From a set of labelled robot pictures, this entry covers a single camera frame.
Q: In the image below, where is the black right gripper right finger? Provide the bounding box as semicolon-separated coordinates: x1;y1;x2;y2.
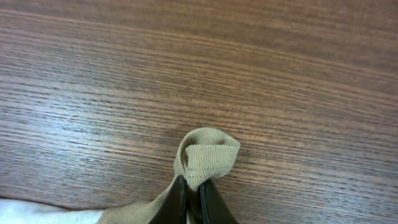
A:
199;179;239;224

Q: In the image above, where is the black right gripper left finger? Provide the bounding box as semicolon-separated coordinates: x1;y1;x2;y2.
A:
149;175;188;224

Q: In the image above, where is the white camouflage baby garment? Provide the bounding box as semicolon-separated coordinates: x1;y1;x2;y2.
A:
1;128;240;223

